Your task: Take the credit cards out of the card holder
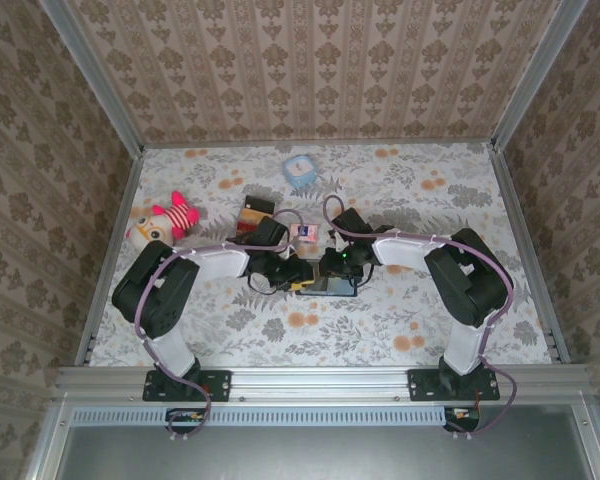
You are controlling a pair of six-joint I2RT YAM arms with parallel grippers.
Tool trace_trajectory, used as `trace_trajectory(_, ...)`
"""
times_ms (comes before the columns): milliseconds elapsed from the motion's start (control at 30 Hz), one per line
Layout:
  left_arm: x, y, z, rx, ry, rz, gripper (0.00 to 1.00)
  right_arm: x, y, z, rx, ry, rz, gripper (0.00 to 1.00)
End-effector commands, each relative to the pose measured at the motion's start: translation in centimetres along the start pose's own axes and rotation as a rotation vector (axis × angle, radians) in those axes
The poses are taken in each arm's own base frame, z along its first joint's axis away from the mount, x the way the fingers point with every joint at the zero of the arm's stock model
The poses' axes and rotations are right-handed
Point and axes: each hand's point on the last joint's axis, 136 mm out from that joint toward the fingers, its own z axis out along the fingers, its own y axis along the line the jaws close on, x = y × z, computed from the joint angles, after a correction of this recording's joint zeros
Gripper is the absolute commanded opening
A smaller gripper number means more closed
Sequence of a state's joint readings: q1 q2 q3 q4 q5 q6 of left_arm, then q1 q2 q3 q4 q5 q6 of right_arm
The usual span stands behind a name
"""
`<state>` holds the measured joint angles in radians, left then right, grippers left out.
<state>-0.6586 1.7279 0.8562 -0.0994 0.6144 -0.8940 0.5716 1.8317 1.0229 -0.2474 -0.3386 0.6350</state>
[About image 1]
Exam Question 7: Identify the dark blue card holder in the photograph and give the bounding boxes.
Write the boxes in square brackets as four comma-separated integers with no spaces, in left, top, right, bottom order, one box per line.
[294,277,359,299]

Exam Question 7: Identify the clear acrylic card stand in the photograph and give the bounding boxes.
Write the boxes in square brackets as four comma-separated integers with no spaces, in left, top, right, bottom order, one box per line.
[234,195,281,241]

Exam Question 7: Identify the black card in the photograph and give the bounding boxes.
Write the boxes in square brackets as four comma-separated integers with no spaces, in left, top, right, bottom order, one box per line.
[243,195,276,214]

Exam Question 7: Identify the pink tissue pack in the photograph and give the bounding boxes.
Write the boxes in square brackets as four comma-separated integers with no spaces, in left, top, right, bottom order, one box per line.
[289,223,321,245]

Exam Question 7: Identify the light blue alarm clock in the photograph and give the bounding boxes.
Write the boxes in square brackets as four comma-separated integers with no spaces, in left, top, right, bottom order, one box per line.
[282,154,317,189]

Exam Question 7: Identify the pink striped plush toy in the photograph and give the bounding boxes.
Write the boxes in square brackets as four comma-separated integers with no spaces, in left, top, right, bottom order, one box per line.
[124,190,201,251]

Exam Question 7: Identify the grey metal panel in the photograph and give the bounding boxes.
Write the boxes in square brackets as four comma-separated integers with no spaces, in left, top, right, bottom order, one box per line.
[27,403,600,480]

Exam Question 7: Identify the black controller box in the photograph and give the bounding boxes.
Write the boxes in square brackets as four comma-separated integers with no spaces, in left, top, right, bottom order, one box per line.
[165,407,212,435]
[443,406,482,432]

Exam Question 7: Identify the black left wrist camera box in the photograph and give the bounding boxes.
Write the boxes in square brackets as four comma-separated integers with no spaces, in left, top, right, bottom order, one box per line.
[252,215,290,251]

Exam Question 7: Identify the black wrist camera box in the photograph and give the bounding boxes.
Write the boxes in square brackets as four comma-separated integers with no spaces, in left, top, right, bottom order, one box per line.
[331,206,370,237]
[252,215,290,251]

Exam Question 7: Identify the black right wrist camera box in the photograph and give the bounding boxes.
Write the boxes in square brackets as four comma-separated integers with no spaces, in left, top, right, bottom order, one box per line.
[331,206,370,237]

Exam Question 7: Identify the aluminium frame rail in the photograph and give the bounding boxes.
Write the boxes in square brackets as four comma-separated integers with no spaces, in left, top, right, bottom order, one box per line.
[54,363,592,405]
[139,141,496,150]
[487,142,572,365]
[74,147,146,369]

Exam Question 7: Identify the slotted grey cable duct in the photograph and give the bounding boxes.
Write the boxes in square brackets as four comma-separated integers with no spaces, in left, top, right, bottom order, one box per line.
[72,406,449,427]

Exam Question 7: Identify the purple cable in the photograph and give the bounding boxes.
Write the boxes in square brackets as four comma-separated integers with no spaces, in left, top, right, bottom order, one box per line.
[322,194,519,441]
[133,208,305,444]

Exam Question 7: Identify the aluminium frame post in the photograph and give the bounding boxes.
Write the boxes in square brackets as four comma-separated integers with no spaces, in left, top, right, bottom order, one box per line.
[488,0,592,154]
[38,0,146,157]

